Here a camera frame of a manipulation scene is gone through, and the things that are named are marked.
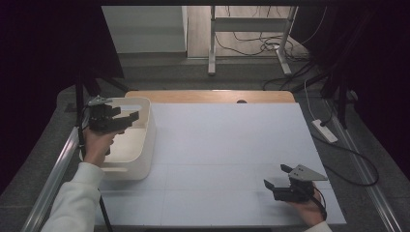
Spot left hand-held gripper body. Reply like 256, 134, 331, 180
86, 95, 128, 133

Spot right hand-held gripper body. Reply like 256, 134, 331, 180
271, 163, 329, 204

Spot white plastic bin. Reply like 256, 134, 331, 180
78, 96, 158, 182

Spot person's right hand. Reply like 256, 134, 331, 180
287, 182, 327, 227

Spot person's left hand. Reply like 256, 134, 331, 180
82, 127, 126, 168

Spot white power strip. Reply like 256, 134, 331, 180
310, 118, 339, 144

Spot white table cover sheet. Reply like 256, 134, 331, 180
95, 102, 347, 227

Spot aluminium rail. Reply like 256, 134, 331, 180
323, 99, 404, 232
20, 126, 82, 232

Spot black power strip cable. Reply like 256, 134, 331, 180
311, 132, 380, 188

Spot bundle of floor cables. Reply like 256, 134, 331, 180
214, 5, 328, 92

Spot white metal stand frame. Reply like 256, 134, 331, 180
207, 5, 300, 77

